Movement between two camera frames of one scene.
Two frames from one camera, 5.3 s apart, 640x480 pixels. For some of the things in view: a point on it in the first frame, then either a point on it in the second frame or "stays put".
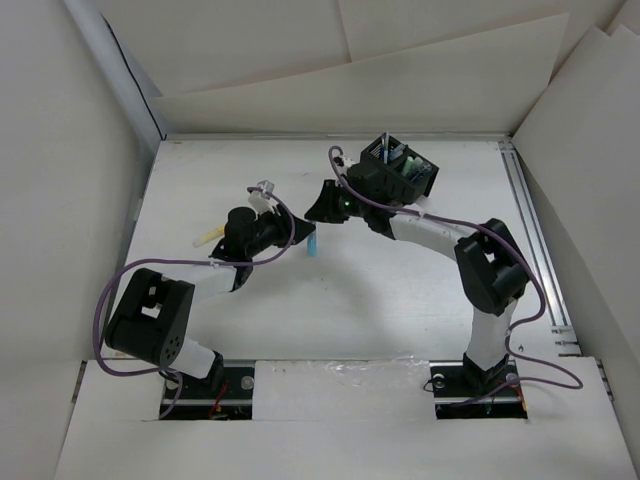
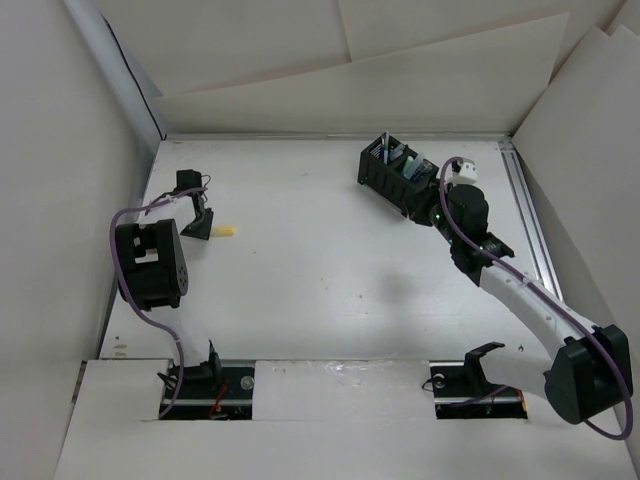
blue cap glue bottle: (422, 171) stays put
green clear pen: (386, 147) stays put
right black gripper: (325, 207) -> (418, 202)
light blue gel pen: (397, 152) stays put
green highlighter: (408, 166) stays put
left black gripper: (283, 223) -> (204, 230)
